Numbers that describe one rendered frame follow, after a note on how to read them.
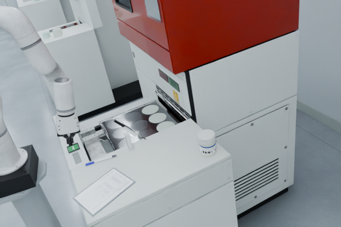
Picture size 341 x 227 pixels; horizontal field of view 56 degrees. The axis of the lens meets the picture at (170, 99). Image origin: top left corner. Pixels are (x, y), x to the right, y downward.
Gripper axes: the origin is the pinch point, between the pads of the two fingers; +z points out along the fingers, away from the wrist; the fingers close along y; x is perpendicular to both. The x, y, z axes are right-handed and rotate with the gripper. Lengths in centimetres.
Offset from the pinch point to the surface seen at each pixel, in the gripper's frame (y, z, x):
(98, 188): -4.7, 3.3, 34.9
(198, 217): -44, 22, 50
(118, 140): -24.3, 5.9, -0.6
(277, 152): -122, 31, 15
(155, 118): -46.9, 1.1, -6.2
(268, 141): -112, 20, 15
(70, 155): 1.2, 5.2, 4.6
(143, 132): -37.2, 3.2, 1.6
